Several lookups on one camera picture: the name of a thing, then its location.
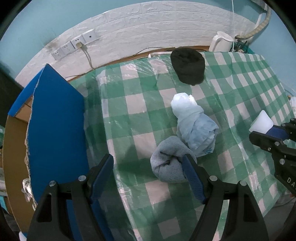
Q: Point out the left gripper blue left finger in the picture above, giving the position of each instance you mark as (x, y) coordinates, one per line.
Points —
(100, 175)

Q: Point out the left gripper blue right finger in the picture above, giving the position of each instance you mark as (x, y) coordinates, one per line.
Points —
(189, 169)

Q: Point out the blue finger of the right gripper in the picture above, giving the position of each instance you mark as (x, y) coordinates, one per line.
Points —
(278, 132)

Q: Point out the white foam block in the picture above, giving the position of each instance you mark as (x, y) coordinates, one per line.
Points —
(262, 124)

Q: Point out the grey sock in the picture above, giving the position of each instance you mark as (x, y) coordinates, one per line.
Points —
(166, 160)

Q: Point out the white blue crumpled cloth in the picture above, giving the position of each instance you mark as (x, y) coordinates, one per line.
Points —
(194, 127)

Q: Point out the blue cardboard box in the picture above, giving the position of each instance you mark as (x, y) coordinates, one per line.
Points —
(46, 169)

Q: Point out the green checkered tablecloth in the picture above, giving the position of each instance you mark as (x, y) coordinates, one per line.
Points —
(128, 113)

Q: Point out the white electric kettle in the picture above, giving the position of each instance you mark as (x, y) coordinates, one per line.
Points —
(221, 42)

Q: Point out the black knit hat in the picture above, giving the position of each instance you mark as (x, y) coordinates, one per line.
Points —
(189, 65)

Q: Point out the striped hose pipe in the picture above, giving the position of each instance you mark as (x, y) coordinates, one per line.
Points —
(259, 28)

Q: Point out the white wall socket strip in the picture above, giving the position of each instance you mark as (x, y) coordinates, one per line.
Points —
(76, 43)

